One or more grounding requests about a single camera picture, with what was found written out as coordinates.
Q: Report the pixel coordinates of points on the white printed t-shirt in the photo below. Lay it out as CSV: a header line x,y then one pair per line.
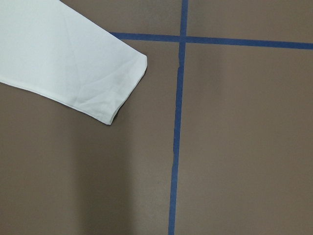
x,y
50,49

